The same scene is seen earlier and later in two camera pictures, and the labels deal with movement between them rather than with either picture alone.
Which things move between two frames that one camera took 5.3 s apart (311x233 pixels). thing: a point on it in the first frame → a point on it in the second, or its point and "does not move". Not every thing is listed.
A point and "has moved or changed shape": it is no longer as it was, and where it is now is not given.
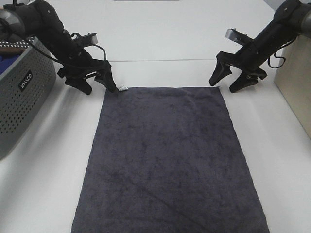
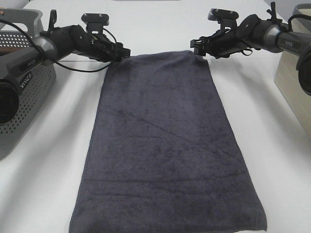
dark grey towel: (164, 159) has moved or changed shape
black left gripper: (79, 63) → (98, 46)
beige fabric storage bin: (293, 80) does not move
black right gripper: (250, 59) → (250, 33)
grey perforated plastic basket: (24, 87) does not move
